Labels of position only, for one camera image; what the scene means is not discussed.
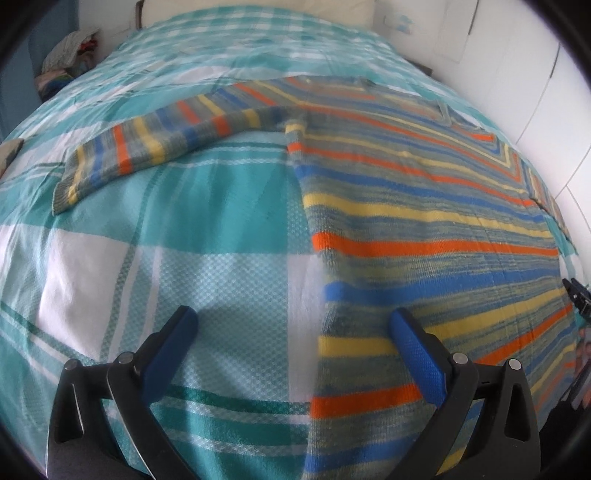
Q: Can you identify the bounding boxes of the teal plaid bed blanket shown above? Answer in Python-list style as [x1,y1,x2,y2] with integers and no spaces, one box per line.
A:
[0,4,583,480]

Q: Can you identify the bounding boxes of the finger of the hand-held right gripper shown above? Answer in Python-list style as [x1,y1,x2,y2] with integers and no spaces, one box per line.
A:
[561,278,591,320]

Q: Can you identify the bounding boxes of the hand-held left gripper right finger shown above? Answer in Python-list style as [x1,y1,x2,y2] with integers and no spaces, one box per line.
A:
[388,307,541,480]

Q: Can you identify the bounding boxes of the cream pillow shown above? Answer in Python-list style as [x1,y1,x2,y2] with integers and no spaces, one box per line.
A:
[140,0,376,26]

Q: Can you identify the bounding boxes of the beige cloth item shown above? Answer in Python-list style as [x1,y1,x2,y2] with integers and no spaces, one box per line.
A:
[0,138,25,180]

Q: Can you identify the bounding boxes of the striped knit sweater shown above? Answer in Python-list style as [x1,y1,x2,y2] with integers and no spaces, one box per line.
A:
[52,76,581,480]

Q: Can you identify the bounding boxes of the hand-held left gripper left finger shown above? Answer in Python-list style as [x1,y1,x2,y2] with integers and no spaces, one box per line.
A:
[46,306,200,480]

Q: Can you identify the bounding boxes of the pile of folded clothes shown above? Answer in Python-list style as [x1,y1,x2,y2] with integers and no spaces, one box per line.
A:
[34,28,101,101]

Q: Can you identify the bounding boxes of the white wardrobe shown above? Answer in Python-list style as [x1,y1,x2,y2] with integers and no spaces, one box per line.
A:
[429,0,591,204]

